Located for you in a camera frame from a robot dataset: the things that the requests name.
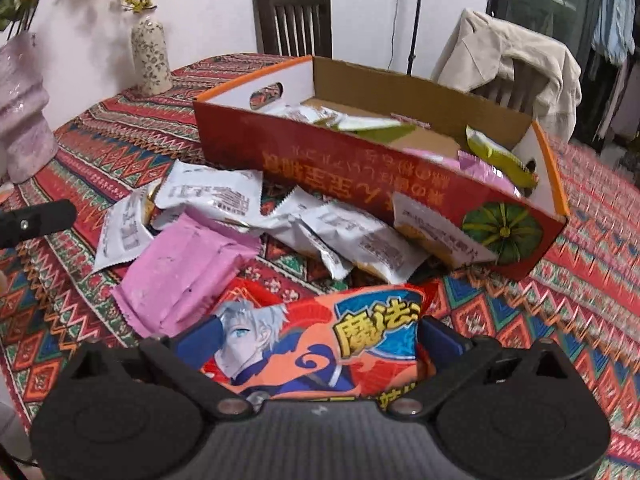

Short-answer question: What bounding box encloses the dark wooden chair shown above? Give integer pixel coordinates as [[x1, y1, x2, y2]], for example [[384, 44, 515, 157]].
[[252, 0, 333, 59]]

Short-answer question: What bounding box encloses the black light stand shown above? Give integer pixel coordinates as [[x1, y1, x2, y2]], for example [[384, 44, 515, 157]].
[[406, 0, 428, 77]]

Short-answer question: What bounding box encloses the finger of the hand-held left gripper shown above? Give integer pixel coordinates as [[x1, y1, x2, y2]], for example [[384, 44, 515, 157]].
[[0, 199, 77, 250]]

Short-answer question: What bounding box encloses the patterned red tablecloth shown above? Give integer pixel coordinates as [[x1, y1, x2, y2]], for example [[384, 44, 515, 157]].
[[0, 52, 640, 480]]

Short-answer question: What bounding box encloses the floral ceramic vase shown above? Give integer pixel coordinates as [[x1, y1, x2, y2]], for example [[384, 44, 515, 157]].
[[131, 15, 173, 97]]

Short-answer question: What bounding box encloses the pink snack packet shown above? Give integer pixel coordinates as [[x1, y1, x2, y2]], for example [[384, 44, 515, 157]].
[[400, 147, 516, 186], [111, 211, 262, 338]]

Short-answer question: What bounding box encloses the jacket-covered wooden chair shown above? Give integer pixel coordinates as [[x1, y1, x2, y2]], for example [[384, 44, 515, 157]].
[[472, 60, 541, 111]]

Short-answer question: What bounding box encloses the orange cardboard box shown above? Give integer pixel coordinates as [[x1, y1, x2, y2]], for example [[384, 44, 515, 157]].
[[192, 55, 571, 282]]

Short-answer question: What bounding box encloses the pile of white packets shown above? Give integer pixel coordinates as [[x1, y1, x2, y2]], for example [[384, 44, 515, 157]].
[[94, 160, 463, 283]]

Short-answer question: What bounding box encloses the pink ribbed vase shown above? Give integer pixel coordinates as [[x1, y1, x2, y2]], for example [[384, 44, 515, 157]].
[[0, 30, 60, 184]]

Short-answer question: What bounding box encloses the pale green snack packet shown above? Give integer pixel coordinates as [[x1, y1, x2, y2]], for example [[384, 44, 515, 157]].
[[345, 115, 416, 143]]

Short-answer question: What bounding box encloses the light blue hanging shirt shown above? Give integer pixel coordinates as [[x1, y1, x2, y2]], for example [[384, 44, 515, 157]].
[[590, 0, 638, 66]]

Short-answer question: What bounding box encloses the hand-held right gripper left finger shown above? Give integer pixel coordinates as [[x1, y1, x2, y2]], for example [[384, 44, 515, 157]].
[[70, 315, 253, 417]]

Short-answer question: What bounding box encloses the yellow-green snack packet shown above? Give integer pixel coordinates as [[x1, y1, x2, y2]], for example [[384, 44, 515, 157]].
[[465, 126, 541, 196]]

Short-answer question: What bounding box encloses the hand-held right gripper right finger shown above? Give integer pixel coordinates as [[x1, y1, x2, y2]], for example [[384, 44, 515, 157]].
[[385, 316, 577, 418]]

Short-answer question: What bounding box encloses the orange cartoon snack bag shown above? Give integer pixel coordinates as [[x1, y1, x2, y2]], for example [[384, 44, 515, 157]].
[[200, 282, 426, 402]]

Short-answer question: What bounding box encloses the beige jacket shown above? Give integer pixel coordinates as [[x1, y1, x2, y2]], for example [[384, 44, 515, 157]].
[[431, 8, 583, 143]]

